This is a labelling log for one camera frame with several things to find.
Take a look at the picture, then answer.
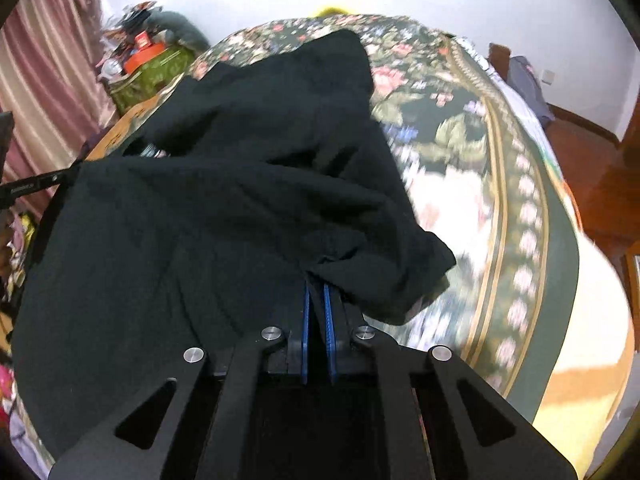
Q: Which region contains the orange box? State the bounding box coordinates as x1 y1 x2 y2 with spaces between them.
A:
124 42 167 74

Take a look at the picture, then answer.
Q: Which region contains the green bag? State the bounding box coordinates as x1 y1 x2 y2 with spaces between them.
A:
109 47 197 117

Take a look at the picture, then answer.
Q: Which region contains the wooden bed frame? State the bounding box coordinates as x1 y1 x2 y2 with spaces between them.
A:
487 42 512 81

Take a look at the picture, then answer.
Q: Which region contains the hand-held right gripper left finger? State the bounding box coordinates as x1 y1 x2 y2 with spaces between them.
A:
47 280 313 480

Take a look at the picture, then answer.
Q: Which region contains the striped pink curtain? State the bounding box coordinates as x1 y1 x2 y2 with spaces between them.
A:
0 0 118 221

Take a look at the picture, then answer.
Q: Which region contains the cream orange blanket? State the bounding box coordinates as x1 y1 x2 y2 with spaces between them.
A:
530 160 636 478

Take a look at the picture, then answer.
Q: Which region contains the floral blanket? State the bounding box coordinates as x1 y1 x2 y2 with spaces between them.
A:
10 12 583 471

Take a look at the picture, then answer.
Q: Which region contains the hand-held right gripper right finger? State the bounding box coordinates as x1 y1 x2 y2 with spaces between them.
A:
320 282 578 480

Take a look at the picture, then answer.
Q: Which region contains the pile of clutter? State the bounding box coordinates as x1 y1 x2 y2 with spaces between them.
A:
100 1 163 78

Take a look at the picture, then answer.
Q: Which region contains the purple-grey cloth on headboard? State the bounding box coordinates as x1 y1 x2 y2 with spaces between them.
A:
506 55 557 127

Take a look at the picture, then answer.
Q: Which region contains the grey plush toy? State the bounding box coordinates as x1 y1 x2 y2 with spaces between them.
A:
145 10 211 52

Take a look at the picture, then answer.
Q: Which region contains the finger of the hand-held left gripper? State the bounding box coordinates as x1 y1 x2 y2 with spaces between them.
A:
0 166 83 203

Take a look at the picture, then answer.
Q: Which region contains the black garment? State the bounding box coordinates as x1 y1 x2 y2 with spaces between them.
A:
12 29 457 461

